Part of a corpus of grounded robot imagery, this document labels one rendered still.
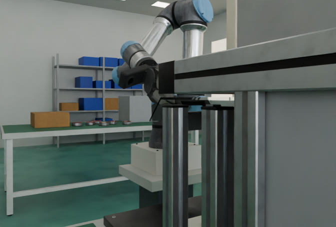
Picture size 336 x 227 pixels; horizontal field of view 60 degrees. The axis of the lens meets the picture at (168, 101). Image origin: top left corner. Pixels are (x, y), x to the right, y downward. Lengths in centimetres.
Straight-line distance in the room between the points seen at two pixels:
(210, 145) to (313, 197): 14
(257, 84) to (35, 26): 709
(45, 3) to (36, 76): 168
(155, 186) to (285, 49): 94
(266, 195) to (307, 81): 12
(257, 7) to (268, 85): 20
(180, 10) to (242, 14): 82
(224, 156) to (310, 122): 14
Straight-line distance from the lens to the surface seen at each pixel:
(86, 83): 678
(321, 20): 39
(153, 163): 122
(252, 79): 29
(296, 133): 28
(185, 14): 126
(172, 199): 46
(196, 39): 123
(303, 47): 26
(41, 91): 714
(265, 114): 30
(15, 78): 711
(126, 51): 97
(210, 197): 38
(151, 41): 121
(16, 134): 296
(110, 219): 77
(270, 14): 44
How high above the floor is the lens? 106
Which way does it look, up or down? 1 degrees down
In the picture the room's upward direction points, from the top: straight up
